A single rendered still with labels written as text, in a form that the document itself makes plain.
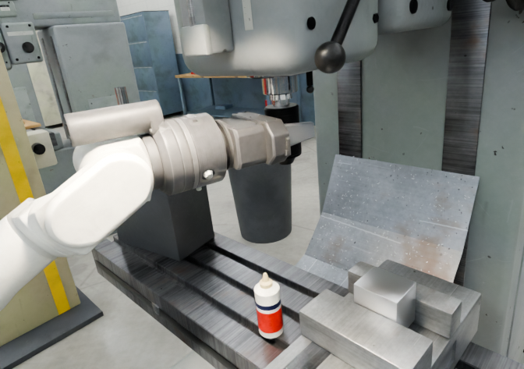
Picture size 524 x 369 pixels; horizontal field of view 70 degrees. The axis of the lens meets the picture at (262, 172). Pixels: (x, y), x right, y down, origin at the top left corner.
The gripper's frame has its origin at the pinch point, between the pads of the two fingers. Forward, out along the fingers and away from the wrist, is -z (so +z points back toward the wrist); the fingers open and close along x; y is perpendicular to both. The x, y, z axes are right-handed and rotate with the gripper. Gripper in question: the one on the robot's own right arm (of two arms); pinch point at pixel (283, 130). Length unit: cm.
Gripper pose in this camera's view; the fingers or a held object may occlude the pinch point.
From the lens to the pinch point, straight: 52.7
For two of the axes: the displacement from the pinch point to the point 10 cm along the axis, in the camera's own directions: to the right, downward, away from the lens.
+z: -8.5, 2.5, -4.6
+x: -5.2, -2.4, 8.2
